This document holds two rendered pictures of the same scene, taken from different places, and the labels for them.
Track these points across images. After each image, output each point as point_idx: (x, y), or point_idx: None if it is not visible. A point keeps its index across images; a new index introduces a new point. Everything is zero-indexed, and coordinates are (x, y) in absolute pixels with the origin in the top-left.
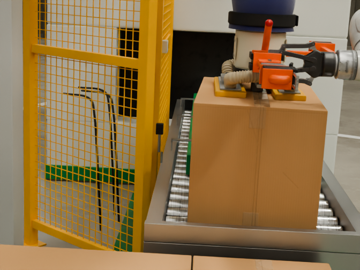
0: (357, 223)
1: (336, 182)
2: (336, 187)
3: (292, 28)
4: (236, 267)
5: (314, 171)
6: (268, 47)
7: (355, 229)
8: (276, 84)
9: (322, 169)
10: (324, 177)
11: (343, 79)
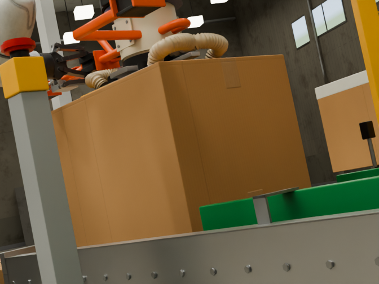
0: (34, 253)
1: (126, 242)
2: (116, 243)
3: (105, 10)
4: None
5: None
6: (102, 47)
7: (29, 253)
8: None
9: (190, 233)
10: (159, 236)
11: None
